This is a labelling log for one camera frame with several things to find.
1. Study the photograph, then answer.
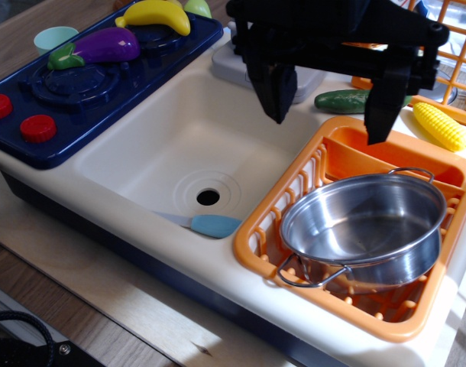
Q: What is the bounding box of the dark blue toy stove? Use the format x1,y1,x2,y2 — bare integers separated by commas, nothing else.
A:
0,2,223,169

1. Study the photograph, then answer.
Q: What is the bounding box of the blue handled toy knife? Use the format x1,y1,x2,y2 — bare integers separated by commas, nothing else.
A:
154,211,241,239

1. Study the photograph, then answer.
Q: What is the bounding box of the purple toy eggplant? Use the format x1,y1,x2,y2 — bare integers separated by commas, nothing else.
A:
47,27,141,70

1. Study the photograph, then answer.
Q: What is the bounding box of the yellow toy banana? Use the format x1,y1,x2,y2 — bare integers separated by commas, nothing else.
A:
115,1,191,36

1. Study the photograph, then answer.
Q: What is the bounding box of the light green toy fruit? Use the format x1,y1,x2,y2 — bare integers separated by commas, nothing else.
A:
184,0,212,18

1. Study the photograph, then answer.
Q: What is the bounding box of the green toy cucumber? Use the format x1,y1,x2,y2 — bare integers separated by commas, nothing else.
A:
313,89,413,115

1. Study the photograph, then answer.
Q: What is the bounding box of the stainless steel pan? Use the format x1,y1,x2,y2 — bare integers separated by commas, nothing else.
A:
277,168,447,294

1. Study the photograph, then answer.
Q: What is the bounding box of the yellow toy corn cob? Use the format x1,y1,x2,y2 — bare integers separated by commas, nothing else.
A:
413,102,466,152

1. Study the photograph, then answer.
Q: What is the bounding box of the cream toy sink unit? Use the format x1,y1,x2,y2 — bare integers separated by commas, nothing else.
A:
0,52,466,366

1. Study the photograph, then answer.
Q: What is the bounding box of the mint green toy cup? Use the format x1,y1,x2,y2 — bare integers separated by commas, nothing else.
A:
34,26,79,56

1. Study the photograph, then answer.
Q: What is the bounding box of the grey toy faucet base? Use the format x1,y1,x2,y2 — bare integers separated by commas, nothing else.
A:
212,21,326,104

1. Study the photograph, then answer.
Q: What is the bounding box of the black braided cable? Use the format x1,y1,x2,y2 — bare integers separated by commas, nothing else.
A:
0,310,57,367

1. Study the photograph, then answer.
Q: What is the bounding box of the orange plastic drying rack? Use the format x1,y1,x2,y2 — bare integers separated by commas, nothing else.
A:
234,116,466,343

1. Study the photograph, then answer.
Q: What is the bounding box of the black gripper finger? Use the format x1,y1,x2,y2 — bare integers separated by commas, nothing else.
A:
247,63,297,124
364,64,411,145

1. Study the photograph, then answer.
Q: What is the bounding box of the orange wire basket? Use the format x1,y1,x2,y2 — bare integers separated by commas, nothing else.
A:
341,0,466,129

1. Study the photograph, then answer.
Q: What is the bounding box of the red stove knob right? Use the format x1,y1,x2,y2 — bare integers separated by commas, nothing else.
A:
20,115,57,144

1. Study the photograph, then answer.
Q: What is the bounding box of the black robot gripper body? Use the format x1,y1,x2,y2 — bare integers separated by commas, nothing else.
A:
225,0,451,93

